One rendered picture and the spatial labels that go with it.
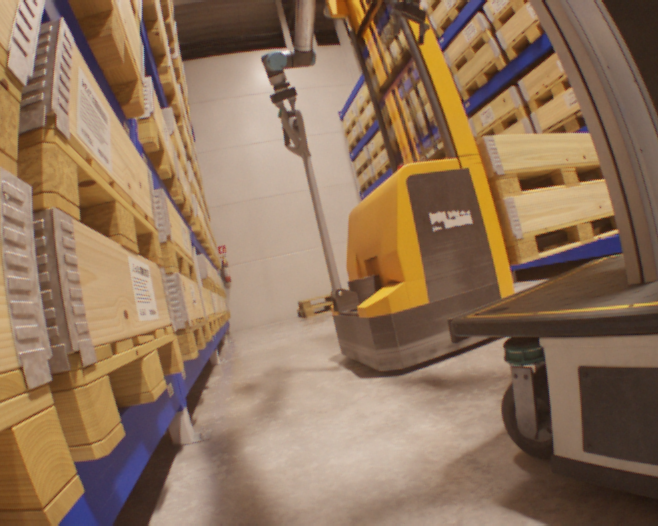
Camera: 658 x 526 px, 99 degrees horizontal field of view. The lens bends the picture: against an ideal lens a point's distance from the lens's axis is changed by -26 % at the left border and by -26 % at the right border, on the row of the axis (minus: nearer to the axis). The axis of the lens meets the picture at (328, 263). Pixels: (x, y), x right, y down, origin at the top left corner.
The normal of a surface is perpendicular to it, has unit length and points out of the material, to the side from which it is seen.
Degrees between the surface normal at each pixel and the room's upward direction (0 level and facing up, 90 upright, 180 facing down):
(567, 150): 90
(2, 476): 90
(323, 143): 90
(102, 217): 90
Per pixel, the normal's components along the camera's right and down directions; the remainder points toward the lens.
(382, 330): -0.51, 0.07
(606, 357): -0.90, 0.18
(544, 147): 0.22, -0.11
